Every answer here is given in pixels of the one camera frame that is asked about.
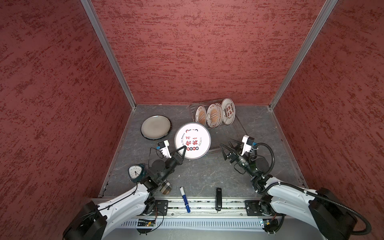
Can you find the corner aluminium post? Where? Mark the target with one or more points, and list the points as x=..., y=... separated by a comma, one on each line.
x=317, y=26
x=92, y=15

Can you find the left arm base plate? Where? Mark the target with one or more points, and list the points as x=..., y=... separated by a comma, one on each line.
x=160, y=207

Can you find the right corner aluminium post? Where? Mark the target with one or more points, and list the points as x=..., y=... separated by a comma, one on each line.
x=317, y=26

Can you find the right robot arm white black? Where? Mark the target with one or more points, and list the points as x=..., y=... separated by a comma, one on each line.
x=320, y=209

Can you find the green alarm clock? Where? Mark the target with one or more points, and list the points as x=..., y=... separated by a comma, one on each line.
x=137, y=172

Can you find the red patterned plate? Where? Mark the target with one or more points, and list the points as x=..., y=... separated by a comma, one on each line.
x=229, y=111

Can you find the orange striped front plate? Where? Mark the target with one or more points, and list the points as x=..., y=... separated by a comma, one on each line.
x=201, y=115

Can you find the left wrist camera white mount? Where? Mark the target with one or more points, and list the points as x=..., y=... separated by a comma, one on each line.
x=163, y=147

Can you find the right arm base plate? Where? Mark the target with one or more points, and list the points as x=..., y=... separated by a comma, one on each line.
x=257, y=208

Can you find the aluminium front rail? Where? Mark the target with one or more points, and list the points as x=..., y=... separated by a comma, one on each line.
x=205, y=208

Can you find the blue white marker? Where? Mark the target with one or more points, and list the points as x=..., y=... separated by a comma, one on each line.
x=185, y=199

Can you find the left circuit board with wires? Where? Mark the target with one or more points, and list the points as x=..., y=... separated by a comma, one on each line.
x=145, y=226

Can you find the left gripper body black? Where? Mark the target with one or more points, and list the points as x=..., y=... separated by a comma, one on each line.
x=171, y=163

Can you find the plaid glasses case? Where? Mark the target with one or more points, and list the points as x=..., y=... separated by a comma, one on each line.
x=165, y=187

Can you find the black remote stick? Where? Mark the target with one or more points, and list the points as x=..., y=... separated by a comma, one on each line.
x=219, y=199

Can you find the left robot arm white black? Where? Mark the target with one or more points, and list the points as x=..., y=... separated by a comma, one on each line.
x=96, y=221

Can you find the orange striped plate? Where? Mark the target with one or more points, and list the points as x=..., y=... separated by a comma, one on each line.
x=214, y=115
x=201, y=115

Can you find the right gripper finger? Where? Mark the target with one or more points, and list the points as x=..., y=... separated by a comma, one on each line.
x=236, y=146
x=226, y=151

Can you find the right circuit board with wires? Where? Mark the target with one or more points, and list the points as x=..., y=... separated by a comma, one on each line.
x=270, y=226

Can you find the circuit board with wires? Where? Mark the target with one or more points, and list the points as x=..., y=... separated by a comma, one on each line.
x=270, y=226
x=145, y=226

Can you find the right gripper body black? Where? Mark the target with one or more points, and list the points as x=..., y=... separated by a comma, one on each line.
x=240, y=160

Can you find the grey plate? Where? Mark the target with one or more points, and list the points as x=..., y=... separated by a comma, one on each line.
x=195, y=137

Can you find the wire dish rack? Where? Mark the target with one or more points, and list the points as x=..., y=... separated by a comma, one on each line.
x=223, y=134

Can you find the dark striped rim plate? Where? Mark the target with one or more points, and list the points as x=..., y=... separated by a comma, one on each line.
x=169, y=132

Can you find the left corner aluminium post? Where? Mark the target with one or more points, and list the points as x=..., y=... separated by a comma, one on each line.
x=92, y=15

